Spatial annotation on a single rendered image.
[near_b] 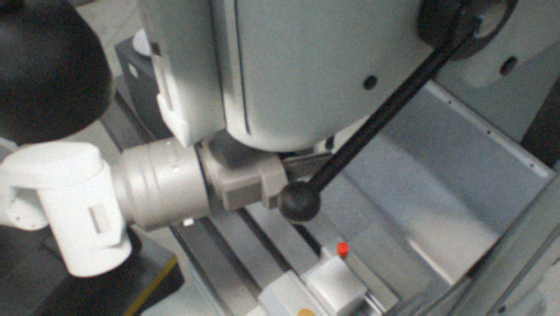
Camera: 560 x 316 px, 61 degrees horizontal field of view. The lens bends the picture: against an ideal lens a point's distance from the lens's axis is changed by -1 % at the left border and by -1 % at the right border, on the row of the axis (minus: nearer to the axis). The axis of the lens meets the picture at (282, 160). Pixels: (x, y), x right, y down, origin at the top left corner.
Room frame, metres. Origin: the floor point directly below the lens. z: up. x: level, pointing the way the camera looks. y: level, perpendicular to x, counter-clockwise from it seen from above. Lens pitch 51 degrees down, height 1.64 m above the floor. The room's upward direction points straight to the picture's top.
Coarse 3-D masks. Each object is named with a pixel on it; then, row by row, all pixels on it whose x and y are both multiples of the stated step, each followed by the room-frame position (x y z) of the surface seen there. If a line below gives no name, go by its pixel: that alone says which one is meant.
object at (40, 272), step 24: (0, 240) 0.59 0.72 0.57; (24, 240) 0.59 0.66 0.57; (48, 240) 0.57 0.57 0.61; (0, 264) 0.52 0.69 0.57; (24, 264) 0.51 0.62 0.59; (48, 264) 0.51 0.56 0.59; (120, 264) 0.58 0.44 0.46; (0, 288) 0.45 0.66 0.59; (24, 288) 0.45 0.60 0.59; (48, 288) 0.45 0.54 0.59; (72, 288) 0.47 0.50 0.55; (96, 288) 0.51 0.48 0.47; (0, 312) 0.40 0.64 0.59; (24, 312) 0.40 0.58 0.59; (48, 312) 0.41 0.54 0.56; (72, 312) 0.44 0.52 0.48
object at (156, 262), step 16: (0, 160) 0.99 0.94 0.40; (144, 240) 0.69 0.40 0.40; (144, 256) 0.63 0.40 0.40; (160, 256) 0.63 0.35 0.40; (176, 256) 0.64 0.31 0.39; (128, 272) 0.58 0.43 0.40; (144, 272) 0.58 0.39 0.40; (160, 272) 0.59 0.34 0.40; (176, 272) 0.63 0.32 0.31; (112, 288) 0.54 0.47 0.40; (128, 288) 0.54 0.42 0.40; (144, 288) 0.54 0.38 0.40; (160, 288) 0.58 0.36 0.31; (176, 288) 0.61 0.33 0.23; (96, 304) 0.49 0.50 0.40; (112, 304) 0.49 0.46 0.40; (128, 304) 0.49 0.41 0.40; (144, 304) 0.52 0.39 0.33
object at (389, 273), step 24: (336, 240) 0.34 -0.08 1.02; (360, 240) 0.36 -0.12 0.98; (384, 240) 0.36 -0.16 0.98; (360, 264) 0.30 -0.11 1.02; (384, 264) 0.32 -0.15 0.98; (408, 264) 0.32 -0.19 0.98; (384, 288) 0.27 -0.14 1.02; (408, 288) 0.28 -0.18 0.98; (264, 312) 0.25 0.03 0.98; (360, 312) 0.25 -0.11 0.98; (384, 312) 0.23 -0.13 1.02; (408, 312) 0.27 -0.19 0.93
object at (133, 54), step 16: (128, 48) 0.68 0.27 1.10; (144, 48) 0.66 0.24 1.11; (128, 64) 0.66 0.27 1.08; (144, 64) 0.64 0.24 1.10; (128, 80) 0.68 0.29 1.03; (144, 80) 0.62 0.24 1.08; (144, 96) 0.64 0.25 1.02; (144, 112) 0.66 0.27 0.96; (160, 112) 0.60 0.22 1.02; (160, 128) 0.62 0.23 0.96
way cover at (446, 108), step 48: (432, 96) 0.61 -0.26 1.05; (384, 144) 0.60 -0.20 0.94; (432, 144) 0.55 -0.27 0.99; (480, 144) 0.51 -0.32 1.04; (336, 192) 0.54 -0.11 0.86; (384, 192) 0.52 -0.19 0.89; (432, 192) 0.49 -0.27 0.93; (480, 192) 0.45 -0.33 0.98; (528, 192) 0.42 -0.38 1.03; (432, 240) 0.41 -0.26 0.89; (480, 240) 0.39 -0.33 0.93; (432, 288) 0.34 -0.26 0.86
